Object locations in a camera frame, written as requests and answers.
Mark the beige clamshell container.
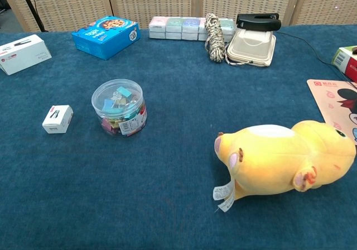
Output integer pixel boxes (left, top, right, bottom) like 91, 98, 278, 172
226, 28, 277, 68

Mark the black tripod stand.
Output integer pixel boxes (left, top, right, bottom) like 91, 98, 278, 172
16, 0, 46, 33

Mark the cartoon printed card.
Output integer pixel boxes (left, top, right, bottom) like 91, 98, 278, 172
306, 78, 357, 146

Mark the white stapler packaging box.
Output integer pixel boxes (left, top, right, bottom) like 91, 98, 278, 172
0, 33, 52, 76

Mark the blue cookie box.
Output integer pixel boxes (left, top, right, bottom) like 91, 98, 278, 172
71, 16, 141, 61

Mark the blue tablecloth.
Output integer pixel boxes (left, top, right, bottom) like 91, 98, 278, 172
0, 23, 357, 250

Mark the red green snack box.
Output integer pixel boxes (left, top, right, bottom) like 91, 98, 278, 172
331, 45, 357, 83

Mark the clear jar of clips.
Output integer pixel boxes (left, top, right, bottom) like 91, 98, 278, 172
91, 78, 148, 138

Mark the black stapler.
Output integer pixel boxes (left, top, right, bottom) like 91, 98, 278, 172
236, 12, 282, 33

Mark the thin black cable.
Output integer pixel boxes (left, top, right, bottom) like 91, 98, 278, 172
275, 31, 357, 90

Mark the small white staple box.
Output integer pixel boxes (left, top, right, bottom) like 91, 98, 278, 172
42, 104, 74, 134

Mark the yellow plush toy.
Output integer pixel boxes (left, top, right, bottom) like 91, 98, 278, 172
213, 119, 357, 213

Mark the coiled beige patterned rope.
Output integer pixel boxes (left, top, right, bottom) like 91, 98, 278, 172
204, 12, 253, 66

